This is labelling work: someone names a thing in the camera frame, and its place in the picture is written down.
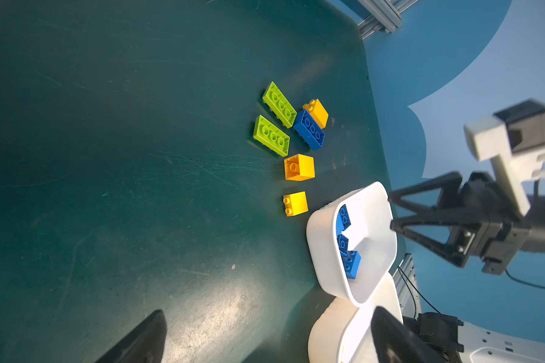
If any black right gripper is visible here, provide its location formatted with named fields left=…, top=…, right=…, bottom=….
left=388, top=172, right=545, bottom=275

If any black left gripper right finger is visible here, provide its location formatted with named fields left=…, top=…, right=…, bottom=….
left=370, top=306, right=444, bottom=363

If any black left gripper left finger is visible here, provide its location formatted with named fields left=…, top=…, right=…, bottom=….
left=96, top=309, right=167, bottom=363

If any yellow lego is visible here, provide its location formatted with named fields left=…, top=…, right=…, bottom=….
left=282, top=191, right=308, bottom=216
left=284, top=154, right=316, bottom=182

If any blue long lego brick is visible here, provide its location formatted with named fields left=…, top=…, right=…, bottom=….
left=293, top=110, right=325, bottom=151

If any green long lego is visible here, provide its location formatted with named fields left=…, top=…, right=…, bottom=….
left=253, top=115, right=290, bottom=157

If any green long lego brick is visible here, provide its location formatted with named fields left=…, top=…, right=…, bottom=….
left=263, top=82, right=297, bottom=129

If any blue lego cluster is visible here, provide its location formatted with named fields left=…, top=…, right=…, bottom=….
left=335, top=204, right=351, bottom=234

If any white bin middle front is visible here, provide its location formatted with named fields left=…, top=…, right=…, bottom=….
left=308, top=274, right=403, bottom=362

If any white bin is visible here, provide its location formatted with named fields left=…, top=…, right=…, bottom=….
left=306, top=181, right=398, bottom=308
left=308, top=274, right=403, bottom=362

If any white bin right rear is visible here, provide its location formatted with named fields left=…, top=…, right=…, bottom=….
left=306, top=181, right=398, bottom=308

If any yellow square lego brick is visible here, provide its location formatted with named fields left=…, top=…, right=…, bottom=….
left=303, top=99, right=329, bottom=129

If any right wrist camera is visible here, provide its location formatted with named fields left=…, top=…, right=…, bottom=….
left=464, top=99, right=545, bottom=216

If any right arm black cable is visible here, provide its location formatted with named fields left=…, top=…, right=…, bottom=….
left=503, top=269, right=545, bottom=293

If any aluminium frame right post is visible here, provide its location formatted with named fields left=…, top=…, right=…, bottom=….
left=358, top=0, right=418, bottom=39

